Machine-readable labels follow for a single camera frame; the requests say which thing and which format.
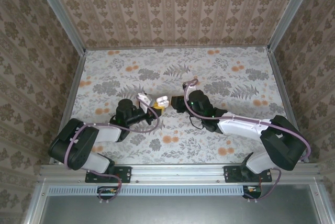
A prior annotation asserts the aluminium arm base beam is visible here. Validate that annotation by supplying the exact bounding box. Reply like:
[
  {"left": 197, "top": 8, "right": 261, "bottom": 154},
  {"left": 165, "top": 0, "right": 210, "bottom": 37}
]
[{"left": 39, "top": 163, "right": 322, "bottom": 185}]

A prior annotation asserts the floral patterned table covering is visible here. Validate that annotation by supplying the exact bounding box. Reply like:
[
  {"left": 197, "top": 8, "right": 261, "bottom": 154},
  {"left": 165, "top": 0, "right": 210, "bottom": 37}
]
[{"left": 64, "top": 47, "right": 302, "bottom": 164}]

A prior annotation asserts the black wiring connector box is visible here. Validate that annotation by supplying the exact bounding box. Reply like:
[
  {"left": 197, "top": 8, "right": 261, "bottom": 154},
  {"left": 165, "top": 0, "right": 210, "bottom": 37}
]
[
  {"left": 98, "top": 186, "right": 121, "bottom": 199},
  {"left": 242, "top": 185, "right": 262, "bottom": 199}
]

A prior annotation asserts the grey sheet metal panel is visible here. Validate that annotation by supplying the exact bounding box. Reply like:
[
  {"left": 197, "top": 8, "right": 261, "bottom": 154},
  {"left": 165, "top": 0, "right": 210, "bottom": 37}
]
[{"left": 41, "top": 185, "right": 321, "bottom": 224}]

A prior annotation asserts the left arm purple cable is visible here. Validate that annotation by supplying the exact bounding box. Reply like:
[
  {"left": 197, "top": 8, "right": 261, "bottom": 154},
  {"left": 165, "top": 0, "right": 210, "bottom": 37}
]
[{"left": 64, "top": 94, "right": 161, "bottom": 206}]

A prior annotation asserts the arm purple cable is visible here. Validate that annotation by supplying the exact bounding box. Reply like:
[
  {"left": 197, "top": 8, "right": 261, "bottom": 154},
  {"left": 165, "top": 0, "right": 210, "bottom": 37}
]
[
  {"left": 64, "top": 94, "right": 161, "bottom": 206},
  {"left": 183, "top": 79, "right": 311, "bottom": 204}
]

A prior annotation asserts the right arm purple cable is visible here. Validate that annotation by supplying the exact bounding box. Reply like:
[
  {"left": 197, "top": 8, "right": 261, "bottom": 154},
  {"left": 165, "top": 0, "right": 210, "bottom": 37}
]
[{"left": 183, "top": 79, "right": 311, "bottom": 204}]

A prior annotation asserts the aluminium table edge rail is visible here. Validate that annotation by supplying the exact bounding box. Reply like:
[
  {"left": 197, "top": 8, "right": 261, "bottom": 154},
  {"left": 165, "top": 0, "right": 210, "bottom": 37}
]
[
  {"left": 60, "top": 52, "right": 87, "bottom": 128},
  {"left": 266, "top": 50, "right": 310, "bottom": 163},
  {"left": 85, "top": 46, "right": 270, "bottom": 51}
]

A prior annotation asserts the grey slotted cable duct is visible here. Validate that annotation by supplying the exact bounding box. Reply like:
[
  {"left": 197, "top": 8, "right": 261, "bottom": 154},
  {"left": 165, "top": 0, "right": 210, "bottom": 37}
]
[{"left": 48, "top": 185, "right": 260, "bottom": 196}]

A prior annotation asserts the aluminium frame post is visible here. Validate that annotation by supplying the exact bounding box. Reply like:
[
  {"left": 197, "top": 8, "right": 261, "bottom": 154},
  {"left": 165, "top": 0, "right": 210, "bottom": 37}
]
[
  {"left": 268, "top": 0, "right": 319, "bottom": 52},
  {"left": 30, "top": 0, "right": 87, "bottom": 56}
]

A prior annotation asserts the aluminium frame bar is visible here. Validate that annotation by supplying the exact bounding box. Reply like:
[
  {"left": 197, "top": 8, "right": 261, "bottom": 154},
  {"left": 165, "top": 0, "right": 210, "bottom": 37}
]
[
  {"left": 308, "top": 183, "right": 335, "bottom": 224},
  {"left": 25, "top": 182, "right": 49, "bottom": 224}
]

